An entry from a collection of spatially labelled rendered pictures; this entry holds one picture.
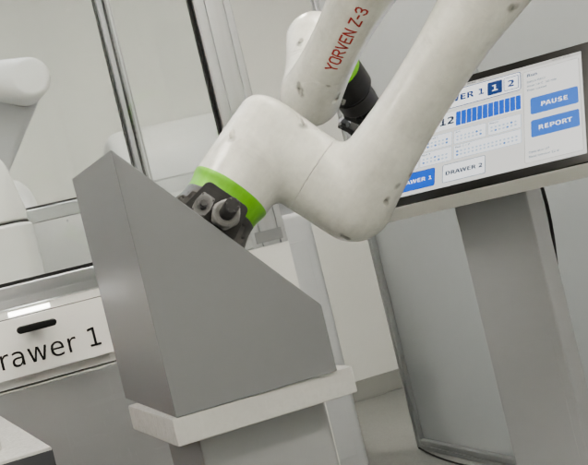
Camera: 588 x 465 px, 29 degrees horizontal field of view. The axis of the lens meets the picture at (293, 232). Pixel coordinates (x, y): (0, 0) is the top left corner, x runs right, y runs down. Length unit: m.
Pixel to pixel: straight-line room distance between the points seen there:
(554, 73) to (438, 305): 1.81
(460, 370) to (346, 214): 2.41
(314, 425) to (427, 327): 2.54
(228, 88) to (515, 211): 0.65
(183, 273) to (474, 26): 0.54
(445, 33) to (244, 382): 0.58
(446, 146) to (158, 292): 0.99
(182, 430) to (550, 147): 1.04
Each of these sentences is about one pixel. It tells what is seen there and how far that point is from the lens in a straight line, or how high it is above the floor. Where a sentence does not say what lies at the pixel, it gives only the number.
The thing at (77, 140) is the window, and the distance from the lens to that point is 2.33.
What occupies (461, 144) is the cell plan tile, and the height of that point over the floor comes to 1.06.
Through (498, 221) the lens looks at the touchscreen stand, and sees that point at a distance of 2.45.
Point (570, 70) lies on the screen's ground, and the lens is 2.45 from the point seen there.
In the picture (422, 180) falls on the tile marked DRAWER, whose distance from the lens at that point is 2.41.
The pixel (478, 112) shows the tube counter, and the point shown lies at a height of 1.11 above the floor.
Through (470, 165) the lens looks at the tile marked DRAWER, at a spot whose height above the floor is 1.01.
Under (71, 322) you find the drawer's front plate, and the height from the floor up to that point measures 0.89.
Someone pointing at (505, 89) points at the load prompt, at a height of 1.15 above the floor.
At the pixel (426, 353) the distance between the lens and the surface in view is 4.31.
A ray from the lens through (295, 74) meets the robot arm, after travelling 1.98.
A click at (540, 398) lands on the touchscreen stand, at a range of 2.49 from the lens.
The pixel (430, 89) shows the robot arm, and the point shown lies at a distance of 1.72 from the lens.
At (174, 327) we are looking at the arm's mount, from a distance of 1.62.
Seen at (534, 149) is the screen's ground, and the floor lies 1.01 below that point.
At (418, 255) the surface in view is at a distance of 4.16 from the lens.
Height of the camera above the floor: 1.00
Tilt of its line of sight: 1 degrees down
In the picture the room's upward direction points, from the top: 14 degrees counter-clockwise
